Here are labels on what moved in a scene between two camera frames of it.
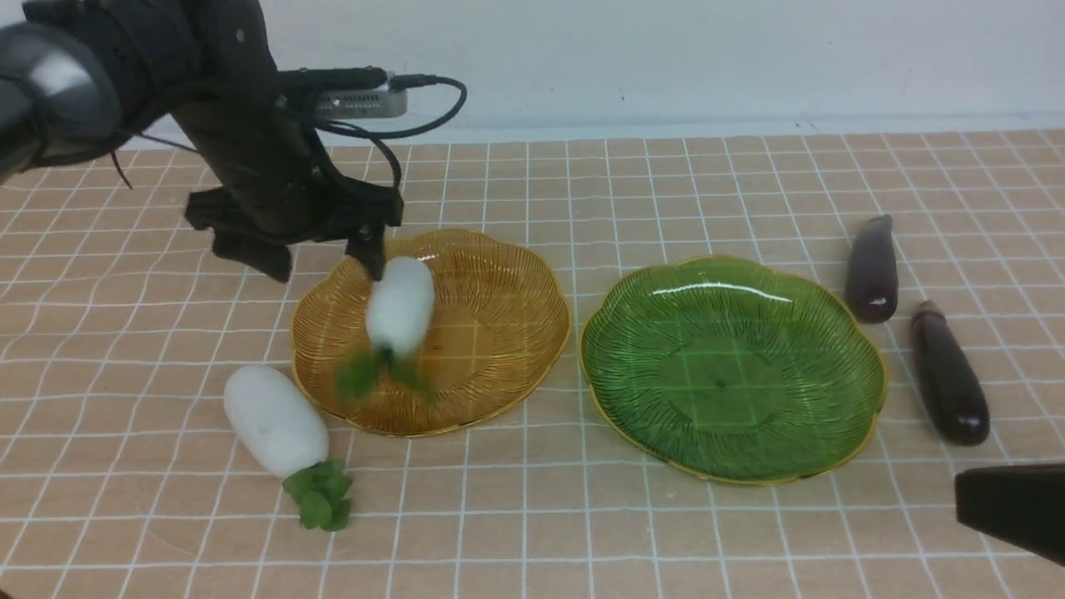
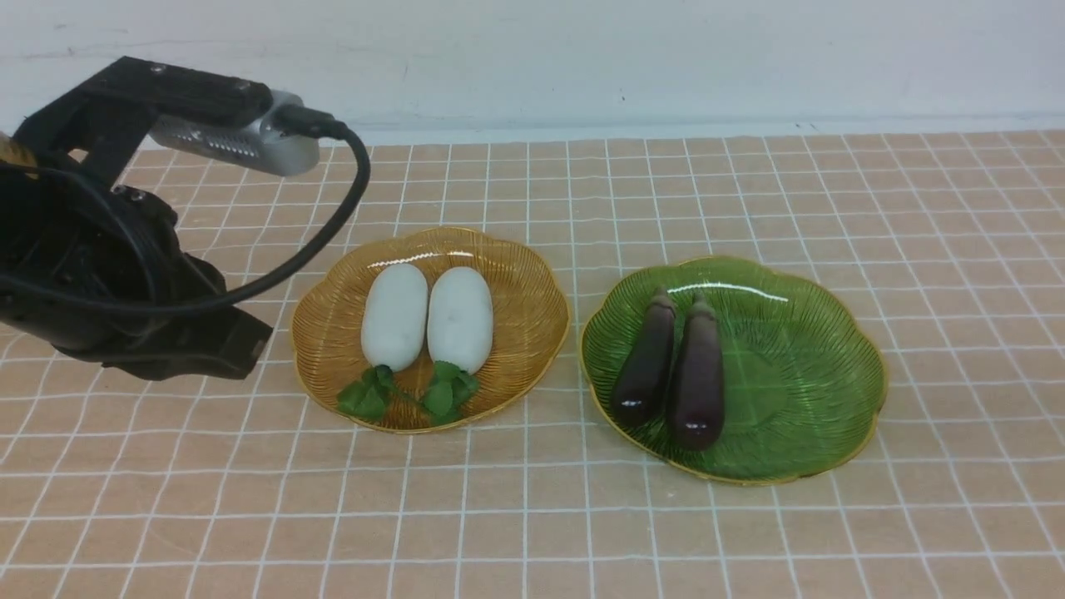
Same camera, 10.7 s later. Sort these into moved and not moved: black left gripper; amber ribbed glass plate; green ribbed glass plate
Moved: black left gripper
Not moved: amber ribbed glass plate; green ribbed glass plate
